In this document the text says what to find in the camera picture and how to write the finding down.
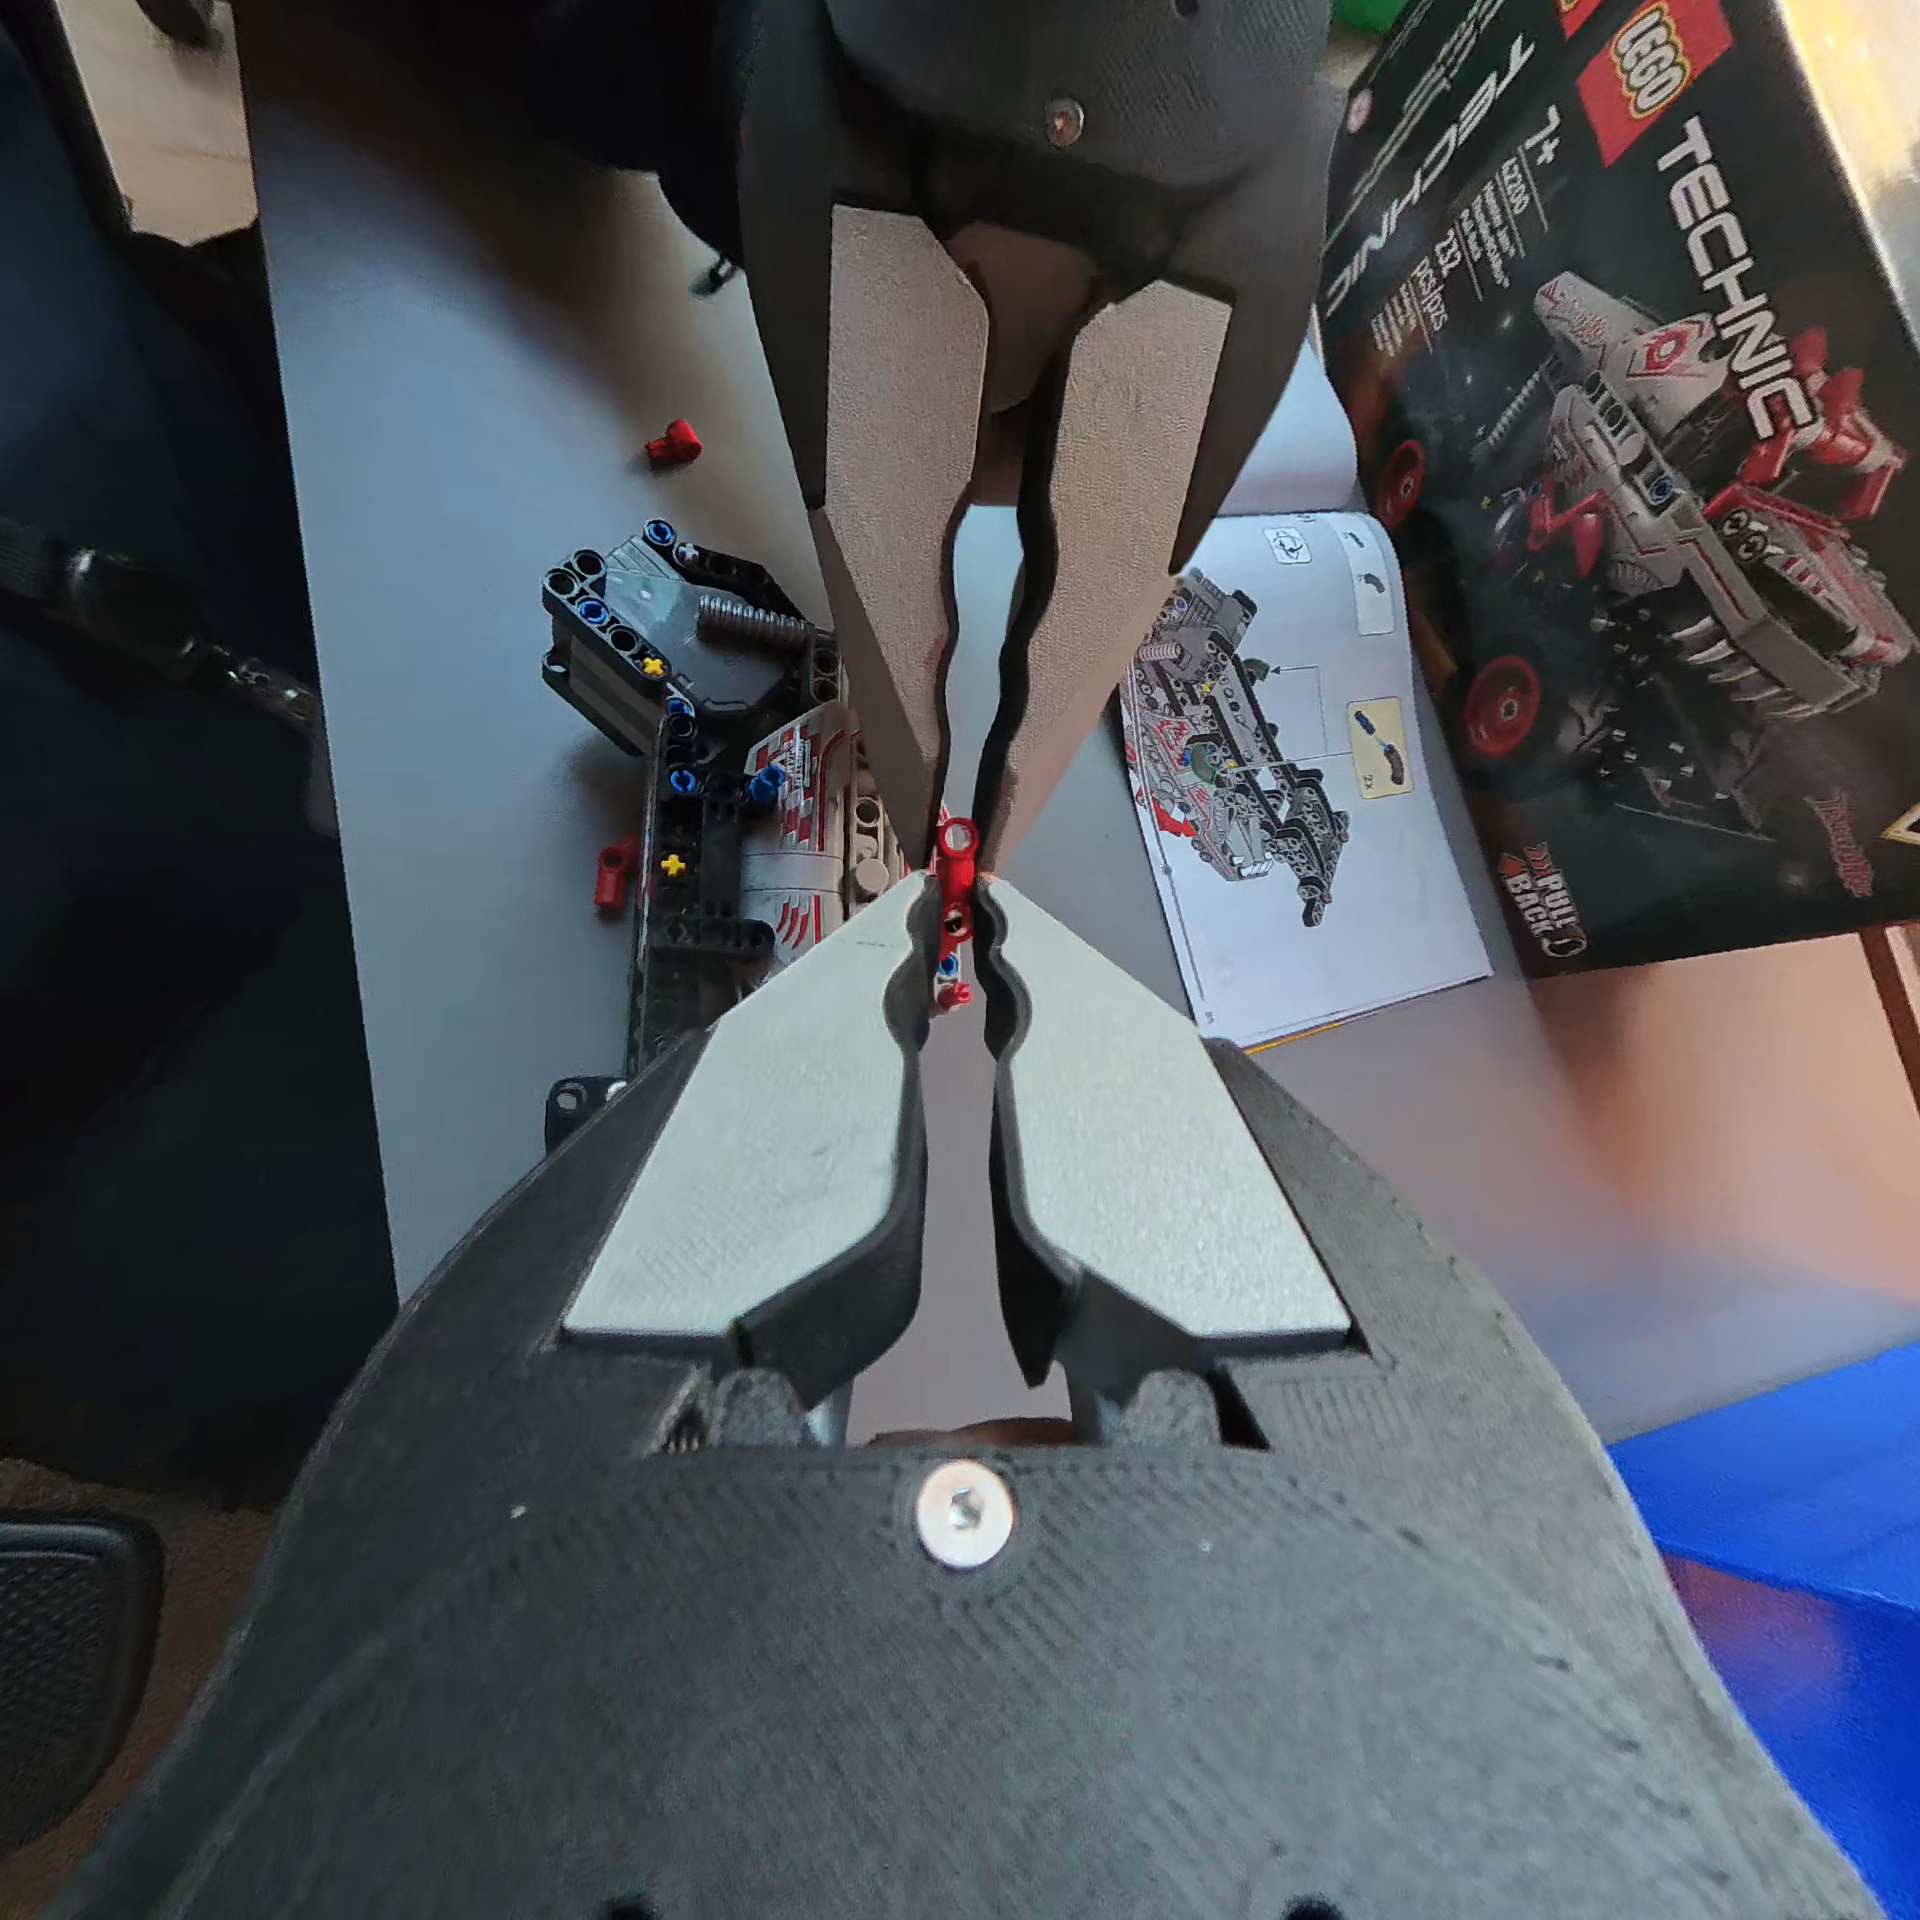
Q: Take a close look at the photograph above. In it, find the black lego set box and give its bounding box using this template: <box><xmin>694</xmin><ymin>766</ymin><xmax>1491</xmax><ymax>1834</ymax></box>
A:
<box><xmin>1318</xmin><ymin>0</ymin><xmax>1920</xmax><ymax>981</ymax></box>

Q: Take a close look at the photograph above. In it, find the lego instruction booklet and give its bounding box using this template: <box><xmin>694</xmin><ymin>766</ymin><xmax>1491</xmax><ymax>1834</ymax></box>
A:
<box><xmin>1118</xmin><ymin>510</ymin><xmax>1499</xmax><ymax>1057</ymax></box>

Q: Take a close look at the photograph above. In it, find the grey partly built lego vehicle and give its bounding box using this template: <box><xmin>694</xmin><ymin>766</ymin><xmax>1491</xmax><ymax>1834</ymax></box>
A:
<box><xmin>540</xmin><ymin>517</ymin><xmax>977</xmax><ymax>1154</ymax></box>

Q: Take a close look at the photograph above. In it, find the dark bag with strap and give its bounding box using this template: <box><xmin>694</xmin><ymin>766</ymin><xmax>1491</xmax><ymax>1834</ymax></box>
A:
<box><xmin>0</xmin><ymin>0</ymin><xmax>406</xmax><ymax>1502</ymax></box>

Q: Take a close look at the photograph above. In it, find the red lego beam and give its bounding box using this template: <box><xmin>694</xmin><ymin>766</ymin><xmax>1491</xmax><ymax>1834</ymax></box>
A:
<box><xmin>932</xmin><ymin>813</ymin><xmax>986</xmax><ymax>1010</ymax></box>

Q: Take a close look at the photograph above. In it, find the blue object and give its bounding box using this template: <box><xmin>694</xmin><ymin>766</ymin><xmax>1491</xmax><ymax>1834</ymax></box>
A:
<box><xmin>1606</xmin><ymin>1340</ymin><xmax>1920</xmax><ymax>1920</ymax></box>

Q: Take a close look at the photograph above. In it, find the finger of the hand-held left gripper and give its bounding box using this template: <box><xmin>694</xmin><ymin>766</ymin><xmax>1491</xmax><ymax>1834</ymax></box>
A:
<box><xmin>972</xmin><ymin>276</ymin><xmax>1238</xmax><ymax>867</ymax></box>
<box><xmin>809</xmin><ymin>202</ymin><xmax>995</xmax><ymax>875</ymax></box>

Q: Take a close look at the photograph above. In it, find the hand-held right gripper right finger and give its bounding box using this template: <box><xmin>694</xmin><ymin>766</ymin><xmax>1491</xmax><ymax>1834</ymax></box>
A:
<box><xmin>977</xmin><ymin>877</ymin><xmax>1361</xmax><ymax>1445</ymax></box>

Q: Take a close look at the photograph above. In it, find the black mesh chair armrest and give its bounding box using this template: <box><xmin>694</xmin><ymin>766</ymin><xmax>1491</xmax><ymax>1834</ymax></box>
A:
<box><xmin>0</xmin><ymin>1508</ymin><xmax>167</xmax><ymax>1866</ymax></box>

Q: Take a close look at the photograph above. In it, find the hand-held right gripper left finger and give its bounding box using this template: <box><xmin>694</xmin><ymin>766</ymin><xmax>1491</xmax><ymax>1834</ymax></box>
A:
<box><xmin>563</xmin><ymin>867</ymin><xmax>939</xmax><ymax>1445</ymax></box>

